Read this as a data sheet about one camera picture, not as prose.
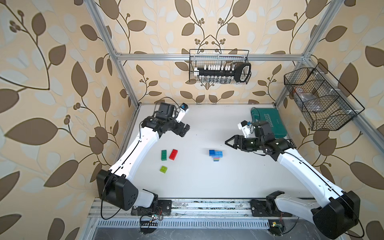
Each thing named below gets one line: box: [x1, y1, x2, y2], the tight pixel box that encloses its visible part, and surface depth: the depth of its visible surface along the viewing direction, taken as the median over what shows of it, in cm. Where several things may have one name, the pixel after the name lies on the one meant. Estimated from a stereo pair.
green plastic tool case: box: [250, 107, 288, 139], surface depth 108 cm
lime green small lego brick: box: [159, 165, 168, 174], surface depth 88 cm
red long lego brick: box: [169, 149, 179, 161], surface depth 94 cm
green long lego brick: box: [161, 149, 167, 161], surface depth 95 cm
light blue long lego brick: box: [209, 149, 223, 158], surface depth 88 cm
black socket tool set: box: [193, 62, 252, 84], surface depth 86 cm
